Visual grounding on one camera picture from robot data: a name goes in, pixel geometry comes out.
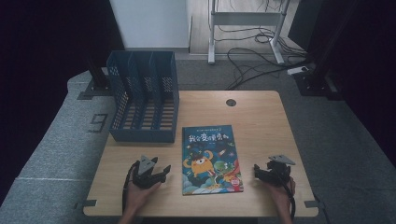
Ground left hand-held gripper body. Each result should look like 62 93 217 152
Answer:
132 155 167 189

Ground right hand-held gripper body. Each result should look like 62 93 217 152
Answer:
262 154 297 189

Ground blue perforated file rack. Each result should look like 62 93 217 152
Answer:
106 49 180 144

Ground colourful cartoon picture book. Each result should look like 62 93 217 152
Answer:
181 124 245 197

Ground black metal stand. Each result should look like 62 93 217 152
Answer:
77 57 112 101
292 0 359 101

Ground white power strip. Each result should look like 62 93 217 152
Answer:
286 65 310 77

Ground white panel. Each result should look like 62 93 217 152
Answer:
108 0 191 53

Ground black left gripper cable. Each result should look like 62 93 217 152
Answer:
121 161 140 215

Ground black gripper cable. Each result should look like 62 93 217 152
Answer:
274 169 297 220
121 161 140 215

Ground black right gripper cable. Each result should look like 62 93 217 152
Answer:
274 169 297 220

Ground black table corner bracket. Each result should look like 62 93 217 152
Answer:
304 200 327 210
74 199 98 210

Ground white metal desk frame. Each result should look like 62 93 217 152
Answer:
207 0 286 65

